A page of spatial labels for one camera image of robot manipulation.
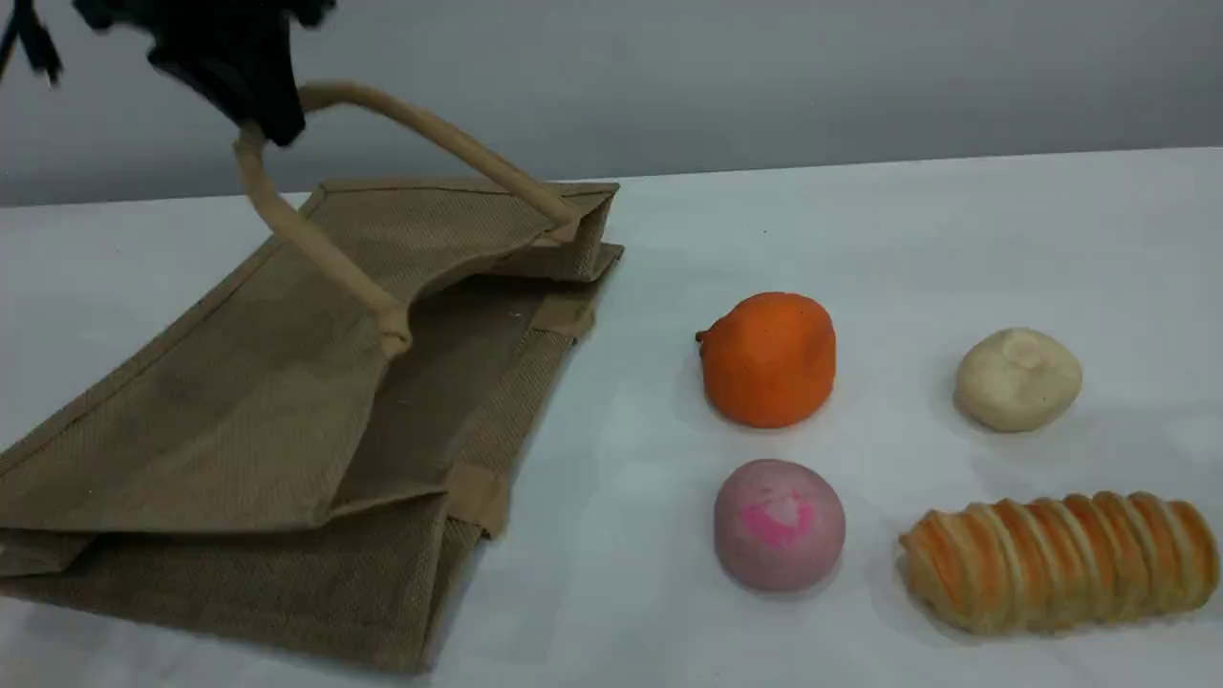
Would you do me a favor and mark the orange toy fruit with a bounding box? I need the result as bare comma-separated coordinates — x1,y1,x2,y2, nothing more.
696,291,838,430

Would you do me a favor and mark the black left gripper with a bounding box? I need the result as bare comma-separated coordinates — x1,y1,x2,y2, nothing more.
72,0,337,149

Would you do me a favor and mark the cream white toy bun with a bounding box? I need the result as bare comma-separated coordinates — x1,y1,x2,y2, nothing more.
954,327,1084,434

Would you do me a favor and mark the brown jute bag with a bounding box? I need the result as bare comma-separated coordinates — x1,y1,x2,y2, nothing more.
0,81,627,675

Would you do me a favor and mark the pink toy peach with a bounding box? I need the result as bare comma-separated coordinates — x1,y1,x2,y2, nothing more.
713,459,848,593

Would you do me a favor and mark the ridged golden toy bread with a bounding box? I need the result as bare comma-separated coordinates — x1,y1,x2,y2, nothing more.
898,491,1221,636

